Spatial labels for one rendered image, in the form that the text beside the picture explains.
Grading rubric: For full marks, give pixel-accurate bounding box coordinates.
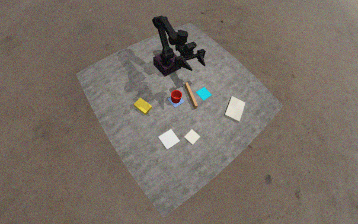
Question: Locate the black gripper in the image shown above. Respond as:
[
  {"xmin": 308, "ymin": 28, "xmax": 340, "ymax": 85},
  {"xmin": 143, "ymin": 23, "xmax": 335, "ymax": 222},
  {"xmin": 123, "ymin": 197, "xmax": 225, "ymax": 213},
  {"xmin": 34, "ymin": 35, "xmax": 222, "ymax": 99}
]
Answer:
[{"xmin": 174, "ymin": 49, "xmax": 206, "ymax": 71}]

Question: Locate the white rectangular block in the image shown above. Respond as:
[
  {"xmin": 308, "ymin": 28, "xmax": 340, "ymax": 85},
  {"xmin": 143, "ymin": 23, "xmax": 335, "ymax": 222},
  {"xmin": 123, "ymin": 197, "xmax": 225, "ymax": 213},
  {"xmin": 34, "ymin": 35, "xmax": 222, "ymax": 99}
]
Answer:
[{"xmin": 224, "ymin": 96, "xmax": 245, "ymax": 123}]

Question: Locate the yellow flat block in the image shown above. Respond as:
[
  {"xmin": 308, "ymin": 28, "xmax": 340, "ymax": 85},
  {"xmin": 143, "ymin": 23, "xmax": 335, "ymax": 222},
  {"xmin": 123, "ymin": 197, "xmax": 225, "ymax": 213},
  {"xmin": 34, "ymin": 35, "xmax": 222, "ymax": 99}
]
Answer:
[{"xmin": 133, "ymin": 98, "xmax": 152, "ymax": 115}]

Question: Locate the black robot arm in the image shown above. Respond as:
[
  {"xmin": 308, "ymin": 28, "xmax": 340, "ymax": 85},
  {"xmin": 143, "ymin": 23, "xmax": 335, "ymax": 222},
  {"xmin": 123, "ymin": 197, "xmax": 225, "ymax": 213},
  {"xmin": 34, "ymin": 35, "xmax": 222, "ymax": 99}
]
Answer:
[{"xmin": 152, "ymin": 16, "xmax": 197, "ymax": 67}]

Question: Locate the tan flat bar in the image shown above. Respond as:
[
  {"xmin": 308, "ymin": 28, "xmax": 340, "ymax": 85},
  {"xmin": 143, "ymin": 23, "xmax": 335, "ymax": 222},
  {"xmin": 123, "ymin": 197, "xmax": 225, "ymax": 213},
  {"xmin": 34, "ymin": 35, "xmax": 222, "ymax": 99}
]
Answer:
[{"xmin": 185, "ymin": 82, "xmax": 198, "ymax": 109}]

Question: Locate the white flat slab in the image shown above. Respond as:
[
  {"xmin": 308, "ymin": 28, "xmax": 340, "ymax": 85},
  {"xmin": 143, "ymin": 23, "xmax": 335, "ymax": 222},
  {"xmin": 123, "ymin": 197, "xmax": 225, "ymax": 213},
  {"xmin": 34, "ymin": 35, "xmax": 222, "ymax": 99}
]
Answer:
[{"xmin": 159, "ymin": 129, "xmax": 180, "ymax": 150}]

